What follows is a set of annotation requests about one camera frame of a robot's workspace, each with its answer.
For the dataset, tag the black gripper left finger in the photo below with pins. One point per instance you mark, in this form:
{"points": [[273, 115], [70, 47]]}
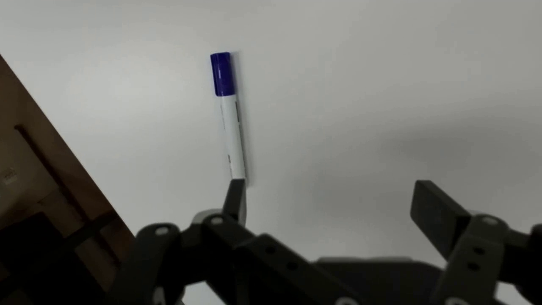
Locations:
{"points": [[237, 259]]}

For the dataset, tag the white marker with blue cap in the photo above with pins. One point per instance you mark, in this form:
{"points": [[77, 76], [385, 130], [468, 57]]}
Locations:
{"points": [[231, 123]]}

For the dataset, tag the wooden side desk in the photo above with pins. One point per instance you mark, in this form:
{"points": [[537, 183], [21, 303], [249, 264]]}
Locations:
{"points": [[39, 186]]}

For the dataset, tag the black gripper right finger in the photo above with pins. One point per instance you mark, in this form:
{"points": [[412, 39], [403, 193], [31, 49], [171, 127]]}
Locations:
{"points": [[441, 216]]}

